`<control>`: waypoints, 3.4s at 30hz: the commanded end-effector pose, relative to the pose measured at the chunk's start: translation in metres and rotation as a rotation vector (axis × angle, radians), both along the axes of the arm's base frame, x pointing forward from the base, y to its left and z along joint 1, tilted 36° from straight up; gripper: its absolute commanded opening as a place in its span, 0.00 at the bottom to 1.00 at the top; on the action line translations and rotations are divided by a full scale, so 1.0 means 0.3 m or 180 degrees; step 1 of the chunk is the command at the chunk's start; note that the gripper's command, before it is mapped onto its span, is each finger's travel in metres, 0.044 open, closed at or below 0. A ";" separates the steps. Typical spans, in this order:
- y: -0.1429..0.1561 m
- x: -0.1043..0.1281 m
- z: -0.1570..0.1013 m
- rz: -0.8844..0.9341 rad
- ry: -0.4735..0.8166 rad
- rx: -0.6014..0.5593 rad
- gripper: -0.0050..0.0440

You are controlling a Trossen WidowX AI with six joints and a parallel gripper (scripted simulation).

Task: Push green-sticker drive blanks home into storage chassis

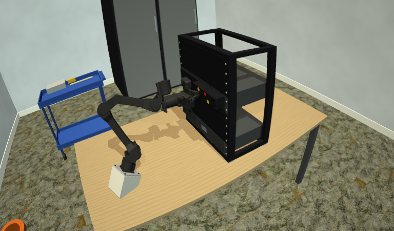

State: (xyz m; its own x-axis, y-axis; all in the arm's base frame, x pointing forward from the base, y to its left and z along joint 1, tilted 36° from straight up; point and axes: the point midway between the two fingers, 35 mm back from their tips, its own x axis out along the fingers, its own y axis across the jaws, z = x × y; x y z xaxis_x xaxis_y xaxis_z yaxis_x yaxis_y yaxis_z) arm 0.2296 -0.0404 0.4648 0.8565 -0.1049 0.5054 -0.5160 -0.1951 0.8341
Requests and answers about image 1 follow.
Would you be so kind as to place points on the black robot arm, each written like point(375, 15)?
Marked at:
point(133, 152)

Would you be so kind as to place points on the black server rack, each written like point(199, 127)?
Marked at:
point(226, 87)

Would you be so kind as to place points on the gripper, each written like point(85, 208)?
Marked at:
point(186, 83)

